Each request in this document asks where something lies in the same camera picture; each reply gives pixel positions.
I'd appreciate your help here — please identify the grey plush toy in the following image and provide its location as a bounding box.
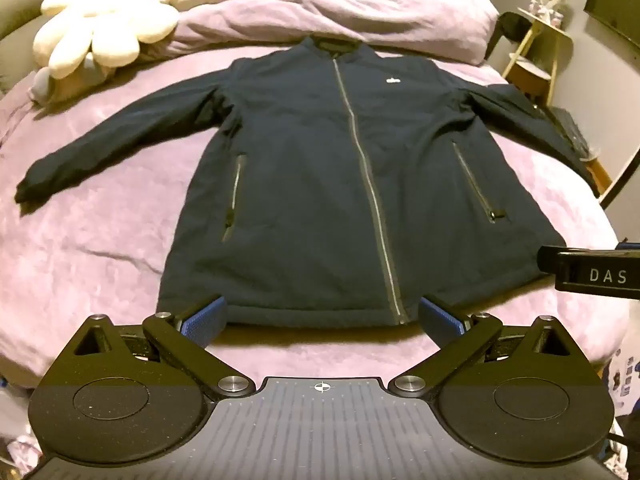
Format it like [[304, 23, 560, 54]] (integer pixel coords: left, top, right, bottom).
[[29, 52, 113, 103]]

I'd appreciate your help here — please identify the black bag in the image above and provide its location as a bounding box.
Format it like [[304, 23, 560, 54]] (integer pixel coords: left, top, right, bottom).
[[545, 106, 601, 163]]

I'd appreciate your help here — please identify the bed with purple sheet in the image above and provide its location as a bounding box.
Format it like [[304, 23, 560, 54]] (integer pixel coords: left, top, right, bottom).
[[0, 47, 628, 391]]

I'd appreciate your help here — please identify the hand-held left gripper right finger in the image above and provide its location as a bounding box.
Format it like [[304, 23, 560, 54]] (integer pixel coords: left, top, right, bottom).
[[389, 296, 599, 402]]

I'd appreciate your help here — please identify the purple duvet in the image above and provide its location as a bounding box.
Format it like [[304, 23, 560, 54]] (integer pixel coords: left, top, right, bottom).
[[172, 0, 501, 66]]

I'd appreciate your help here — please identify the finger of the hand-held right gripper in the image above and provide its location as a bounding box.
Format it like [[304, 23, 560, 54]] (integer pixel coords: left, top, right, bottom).
[[536, 244, 562, 277]]

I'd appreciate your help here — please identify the navy zip jacket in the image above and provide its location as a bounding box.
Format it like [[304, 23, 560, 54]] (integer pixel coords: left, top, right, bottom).
[[15, 34, 601, 331]]

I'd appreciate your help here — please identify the white flower plush cushion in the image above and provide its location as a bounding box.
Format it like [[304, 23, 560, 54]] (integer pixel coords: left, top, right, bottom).
[[33, 0, 181, 80]]

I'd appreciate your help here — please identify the wall-mounted black television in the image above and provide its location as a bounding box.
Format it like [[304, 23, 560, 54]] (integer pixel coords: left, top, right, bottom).
[[584, 0, 640, 53]]

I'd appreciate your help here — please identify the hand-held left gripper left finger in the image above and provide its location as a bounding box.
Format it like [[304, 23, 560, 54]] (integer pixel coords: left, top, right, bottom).
[[50, 294, 257, 402]]

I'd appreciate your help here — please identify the yellow side table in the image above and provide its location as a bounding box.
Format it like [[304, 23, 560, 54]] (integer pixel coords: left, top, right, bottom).
[[501, 6, 573, 108]]

